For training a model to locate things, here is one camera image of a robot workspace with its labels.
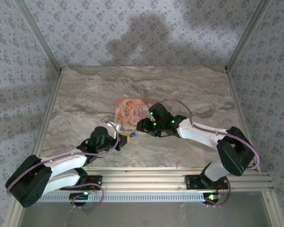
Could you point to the circuit board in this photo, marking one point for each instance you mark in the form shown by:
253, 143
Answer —
211, 197
79, 197

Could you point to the grey metal front panel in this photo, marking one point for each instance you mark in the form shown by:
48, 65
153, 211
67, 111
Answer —
144, 215

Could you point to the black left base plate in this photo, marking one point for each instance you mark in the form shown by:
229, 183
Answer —
94, 180

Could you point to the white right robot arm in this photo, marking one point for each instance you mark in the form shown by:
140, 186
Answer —
198, 134

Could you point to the aluminium mounting rail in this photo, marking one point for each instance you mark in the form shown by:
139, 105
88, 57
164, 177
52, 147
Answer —
144, 179

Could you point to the aluminium frame post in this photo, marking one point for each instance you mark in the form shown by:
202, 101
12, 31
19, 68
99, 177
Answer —
39, 36
246, 35

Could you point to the left circuit board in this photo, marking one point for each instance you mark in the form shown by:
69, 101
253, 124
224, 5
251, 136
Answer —
79, 197

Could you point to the aluminium table edge rail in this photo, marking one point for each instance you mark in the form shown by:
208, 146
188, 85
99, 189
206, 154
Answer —
237, 106
48, 106

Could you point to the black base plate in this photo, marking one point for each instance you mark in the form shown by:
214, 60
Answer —
191, 182
94, 180

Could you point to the pink illustrated book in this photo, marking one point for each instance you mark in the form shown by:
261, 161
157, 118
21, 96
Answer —
127, 111

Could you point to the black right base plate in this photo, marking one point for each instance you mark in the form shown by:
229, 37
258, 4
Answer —
191, 182

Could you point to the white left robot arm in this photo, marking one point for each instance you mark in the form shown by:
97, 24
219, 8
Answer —
68, 160

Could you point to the right circuit board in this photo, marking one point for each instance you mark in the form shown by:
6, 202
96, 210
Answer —
211, 197

